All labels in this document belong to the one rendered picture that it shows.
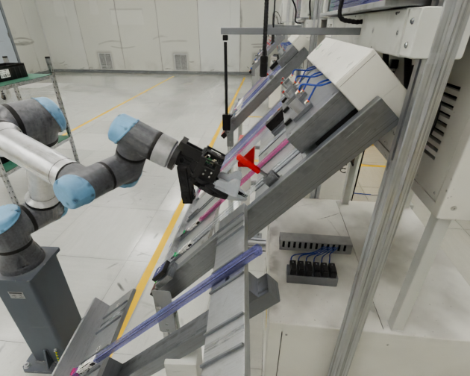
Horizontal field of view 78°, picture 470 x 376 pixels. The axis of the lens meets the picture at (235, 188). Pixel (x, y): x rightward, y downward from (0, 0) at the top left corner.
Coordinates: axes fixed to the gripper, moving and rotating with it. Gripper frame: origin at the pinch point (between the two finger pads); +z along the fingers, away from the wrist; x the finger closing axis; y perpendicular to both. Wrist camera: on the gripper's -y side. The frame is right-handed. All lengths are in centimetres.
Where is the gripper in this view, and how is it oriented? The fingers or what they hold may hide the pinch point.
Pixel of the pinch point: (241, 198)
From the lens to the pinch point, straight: 75.4
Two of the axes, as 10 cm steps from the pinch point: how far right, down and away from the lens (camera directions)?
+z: 8.8, 4.5, 1.4
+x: 1.1, -4.9, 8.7
